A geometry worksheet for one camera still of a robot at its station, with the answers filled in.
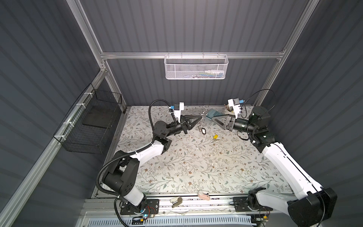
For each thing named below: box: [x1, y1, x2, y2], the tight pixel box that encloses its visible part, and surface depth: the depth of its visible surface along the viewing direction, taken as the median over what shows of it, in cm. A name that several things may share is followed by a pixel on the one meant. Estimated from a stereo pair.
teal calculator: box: [206, 108, 224, 120], surface depth 118 cm
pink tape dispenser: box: [198, 192, 211, 201], surface depth 77 cm
